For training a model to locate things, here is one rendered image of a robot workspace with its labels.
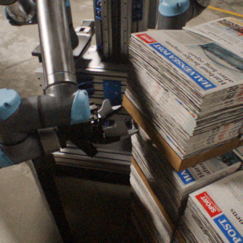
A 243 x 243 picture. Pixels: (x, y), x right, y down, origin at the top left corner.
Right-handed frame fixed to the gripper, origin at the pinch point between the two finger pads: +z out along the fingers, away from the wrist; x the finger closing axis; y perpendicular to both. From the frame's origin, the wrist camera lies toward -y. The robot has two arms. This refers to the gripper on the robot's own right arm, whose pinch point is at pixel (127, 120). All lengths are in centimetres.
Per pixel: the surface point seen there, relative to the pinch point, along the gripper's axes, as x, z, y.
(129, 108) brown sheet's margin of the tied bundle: 2.1, 1.7, 2.3
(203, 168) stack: -22.2, 10.3, -1.9
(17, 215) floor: 39, -50, -85
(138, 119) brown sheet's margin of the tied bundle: -2.8, 1.9, 2.0
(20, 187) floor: 57, -45, -85
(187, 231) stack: -29.9, 2.9, -14.8
